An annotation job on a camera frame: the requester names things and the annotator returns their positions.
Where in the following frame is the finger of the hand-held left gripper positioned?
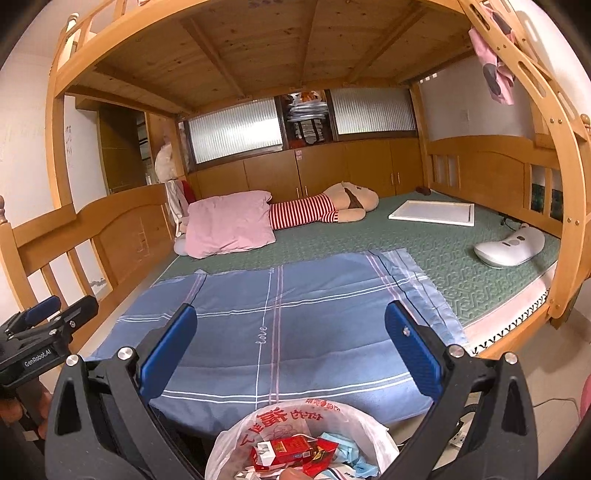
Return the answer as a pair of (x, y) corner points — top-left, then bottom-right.
(52, 295), (99, 356)
(4, 295), (62, 335)

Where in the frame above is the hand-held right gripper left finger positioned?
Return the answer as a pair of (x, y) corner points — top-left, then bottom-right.
(45, 304), (198, 480)

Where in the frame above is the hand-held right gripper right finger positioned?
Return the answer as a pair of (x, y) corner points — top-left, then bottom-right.
(381, 301), (539, 480)

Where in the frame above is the white printed plastic bag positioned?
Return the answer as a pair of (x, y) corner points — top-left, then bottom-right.
(204, 401), (400, 480)

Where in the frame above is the blue face mask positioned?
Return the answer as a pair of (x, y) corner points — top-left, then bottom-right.
(318, 431), (382, 478)

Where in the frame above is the red cigarette box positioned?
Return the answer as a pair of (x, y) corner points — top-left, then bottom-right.
(249, 436), (340, 476)

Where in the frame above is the person's left hand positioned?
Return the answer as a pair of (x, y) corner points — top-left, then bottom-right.
(0, 390), (52, 439)

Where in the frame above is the green patterned mat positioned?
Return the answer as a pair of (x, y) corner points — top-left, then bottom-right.
(159, 191), (561, 328)

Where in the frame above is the white patterned mattress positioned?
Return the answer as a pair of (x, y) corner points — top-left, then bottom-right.
(462, 268), (557, 356)

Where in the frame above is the blue plaid sheet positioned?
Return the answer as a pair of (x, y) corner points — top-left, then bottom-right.
(88, 248), (467, 425)

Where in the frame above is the pink pillow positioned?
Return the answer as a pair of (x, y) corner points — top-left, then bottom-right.
(185, 189), (277, 259)

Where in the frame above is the white framed board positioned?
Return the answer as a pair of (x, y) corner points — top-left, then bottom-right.
(388, 199), (476, 227)

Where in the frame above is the white massage pillow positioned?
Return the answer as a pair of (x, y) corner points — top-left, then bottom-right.
(474, 224), (546, 268)

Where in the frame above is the pale hanging cloth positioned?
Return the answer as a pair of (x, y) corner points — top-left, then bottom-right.
(166, 180), (190, 238)

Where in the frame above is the striped plush toy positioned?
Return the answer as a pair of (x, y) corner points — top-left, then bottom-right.
(174, 181), (380, 256)

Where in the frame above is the wooden wardrobe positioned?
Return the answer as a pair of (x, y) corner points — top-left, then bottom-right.
(95, 104), (160, 192)

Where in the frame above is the pink round plastic object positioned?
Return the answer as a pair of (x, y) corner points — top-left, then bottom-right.
(579, 374), (591, 423)

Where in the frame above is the wooden cabinet with glass doors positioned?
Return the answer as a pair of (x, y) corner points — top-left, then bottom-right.
(178, 85), (428, 204)

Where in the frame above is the wooden bed ladder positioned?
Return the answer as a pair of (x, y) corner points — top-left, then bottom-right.
(457, 0), (591, 329)

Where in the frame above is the pink spotted cloth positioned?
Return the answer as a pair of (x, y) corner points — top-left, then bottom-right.
(468, 9), (515, 106)

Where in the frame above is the wooden bunk bed frame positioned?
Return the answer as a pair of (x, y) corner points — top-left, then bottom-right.
(0, 0), (591, 370)

